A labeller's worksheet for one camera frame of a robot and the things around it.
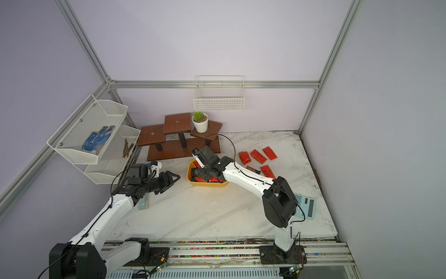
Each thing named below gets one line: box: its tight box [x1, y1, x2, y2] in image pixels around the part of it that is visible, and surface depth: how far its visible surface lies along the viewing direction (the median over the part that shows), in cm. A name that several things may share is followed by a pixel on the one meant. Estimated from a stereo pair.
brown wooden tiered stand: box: [137, 112, 223, 162], surface depth 103 cm
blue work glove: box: [81, 125, 116, 152], surface depth 78 cm
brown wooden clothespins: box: [121, 138, 135, 159], surface depth 95 cm
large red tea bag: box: [250, 149, 268, 165], surface depth 110 cm
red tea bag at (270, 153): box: [262, 145, 278, 161], surface depth 112 cm
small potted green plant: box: [191, 111, 209, 134], surface depth 97 cm
